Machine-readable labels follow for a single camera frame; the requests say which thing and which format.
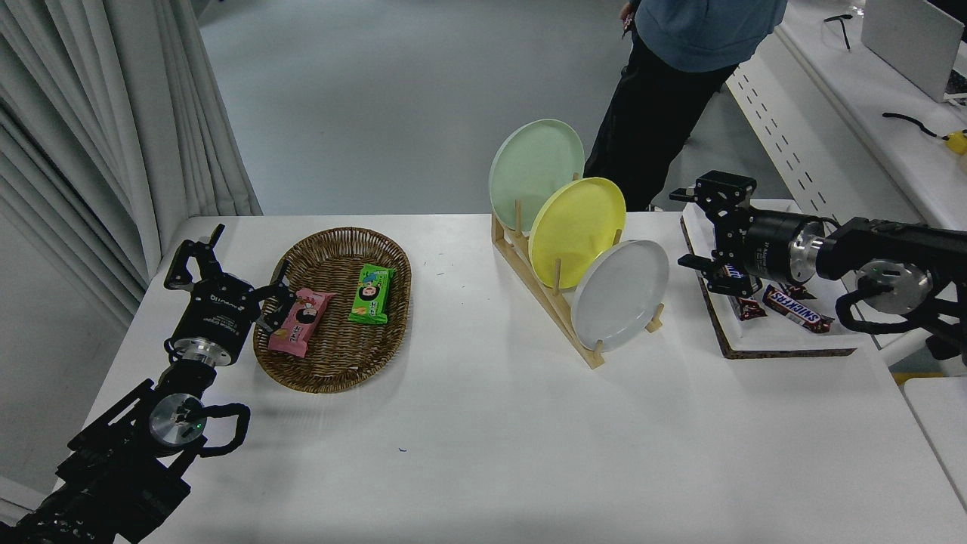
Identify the brown Snickers bar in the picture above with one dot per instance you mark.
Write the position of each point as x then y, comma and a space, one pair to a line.
801, 290
750, 308
797, 308

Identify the wooden plate rack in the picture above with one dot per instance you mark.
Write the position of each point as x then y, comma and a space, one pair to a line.
582, 344

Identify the brown oval wicker basket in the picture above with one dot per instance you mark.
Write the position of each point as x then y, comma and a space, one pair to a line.
340, 359

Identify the person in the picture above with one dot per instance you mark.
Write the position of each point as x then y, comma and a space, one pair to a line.
672, 106

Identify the yellow plate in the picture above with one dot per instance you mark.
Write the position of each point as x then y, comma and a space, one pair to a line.
574, 227

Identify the person's hand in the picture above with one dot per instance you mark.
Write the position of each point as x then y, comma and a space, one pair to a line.
630, 15

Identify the pink snack bar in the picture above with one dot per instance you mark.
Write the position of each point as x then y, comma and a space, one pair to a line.
302, 321

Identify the grey plate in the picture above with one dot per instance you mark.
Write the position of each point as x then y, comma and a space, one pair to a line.
619, 295

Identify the green snack bar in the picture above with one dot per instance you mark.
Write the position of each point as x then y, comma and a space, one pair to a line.
370, 295

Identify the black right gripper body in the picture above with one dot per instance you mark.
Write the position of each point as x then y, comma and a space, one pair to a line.
767, 242

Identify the small yellow object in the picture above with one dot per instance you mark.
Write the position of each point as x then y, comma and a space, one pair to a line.
958, 142

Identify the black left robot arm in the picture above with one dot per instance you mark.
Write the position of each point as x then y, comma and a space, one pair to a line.
113, 468

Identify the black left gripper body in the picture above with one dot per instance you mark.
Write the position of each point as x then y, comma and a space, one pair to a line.
219, 313

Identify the white rectangular tray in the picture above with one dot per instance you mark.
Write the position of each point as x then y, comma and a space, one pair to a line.
793, 340

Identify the silver laptop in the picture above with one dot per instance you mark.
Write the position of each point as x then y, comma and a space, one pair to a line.
906, 38

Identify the pale green plate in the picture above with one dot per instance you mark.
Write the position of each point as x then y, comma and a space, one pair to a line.
529, 166

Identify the black glasses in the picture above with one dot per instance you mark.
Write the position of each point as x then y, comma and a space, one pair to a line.
844, 34

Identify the white pleated curtain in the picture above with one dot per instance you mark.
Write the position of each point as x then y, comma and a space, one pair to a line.
75, 113

